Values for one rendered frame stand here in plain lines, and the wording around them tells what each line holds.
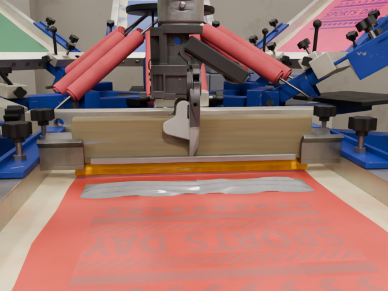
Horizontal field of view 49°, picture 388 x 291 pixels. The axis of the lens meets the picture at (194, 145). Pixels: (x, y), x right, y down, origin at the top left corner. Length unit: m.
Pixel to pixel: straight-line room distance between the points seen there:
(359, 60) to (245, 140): 0.45
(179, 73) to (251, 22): 4.27
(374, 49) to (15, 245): 0.86
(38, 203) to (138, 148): 0.19
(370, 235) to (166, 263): 0.25
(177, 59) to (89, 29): 4.13
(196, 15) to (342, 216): 0.37
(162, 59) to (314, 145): 0.30
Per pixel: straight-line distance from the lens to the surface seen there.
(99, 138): 0.73
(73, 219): 0.58
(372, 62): 1.09
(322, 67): 1.12
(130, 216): 0.58
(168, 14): 0.70
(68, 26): 4.86
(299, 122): 0.76
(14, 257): 0.50
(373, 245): 0.53
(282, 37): 2.31
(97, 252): 0.49
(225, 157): 0.73
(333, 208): 0.63
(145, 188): 0.67
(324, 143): 0.77
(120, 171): 0.75
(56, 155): 0.73
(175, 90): 0.70
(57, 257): 0.49
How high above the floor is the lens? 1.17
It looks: 12 degrees down
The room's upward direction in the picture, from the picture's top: straight up
